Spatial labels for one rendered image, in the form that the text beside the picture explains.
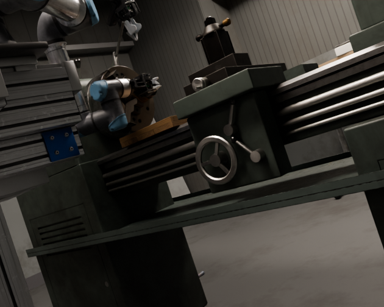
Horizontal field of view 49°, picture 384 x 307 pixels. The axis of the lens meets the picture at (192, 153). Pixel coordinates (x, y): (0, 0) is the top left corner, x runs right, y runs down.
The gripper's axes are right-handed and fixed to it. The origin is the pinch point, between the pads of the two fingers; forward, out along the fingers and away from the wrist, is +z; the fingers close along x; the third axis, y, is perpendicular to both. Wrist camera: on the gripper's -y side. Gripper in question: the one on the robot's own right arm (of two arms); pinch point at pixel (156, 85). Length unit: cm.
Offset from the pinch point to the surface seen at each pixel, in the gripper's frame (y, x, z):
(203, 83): 45, -14, -29
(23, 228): -299, -50, 70
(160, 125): 14.3, -19.2, -21.0
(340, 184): 78, -53, -32
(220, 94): 52, -19, -32
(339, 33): -10, 32, 287
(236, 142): 51, -34, -31
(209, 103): 47, -21, -32
